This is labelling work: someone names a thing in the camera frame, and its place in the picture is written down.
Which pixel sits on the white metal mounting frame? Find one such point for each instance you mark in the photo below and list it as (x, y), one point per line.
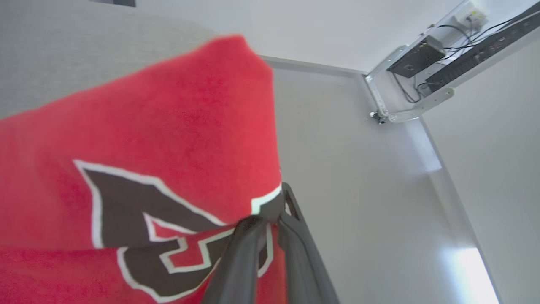
(422, 107)

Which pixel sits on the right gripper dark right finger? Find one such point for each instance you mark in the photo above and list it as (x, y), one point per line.
(301, 261)

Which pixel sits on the white wall outlet box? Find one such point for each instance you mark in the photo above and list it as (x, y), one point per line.
(470, 17)

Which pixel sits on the long black power strip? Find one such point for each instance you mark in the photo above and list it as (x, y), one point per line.
(476, 57)

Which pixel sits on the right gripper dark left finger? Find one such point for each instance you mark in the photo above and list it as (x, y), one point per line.
(242, 261)

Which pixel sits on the red Bulls 23 jersey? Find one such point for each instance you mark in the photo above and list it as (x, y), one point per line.
(168, 126)

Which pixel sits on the black electronics box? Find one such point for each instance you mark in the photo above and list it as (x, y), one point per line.
(415, 59)

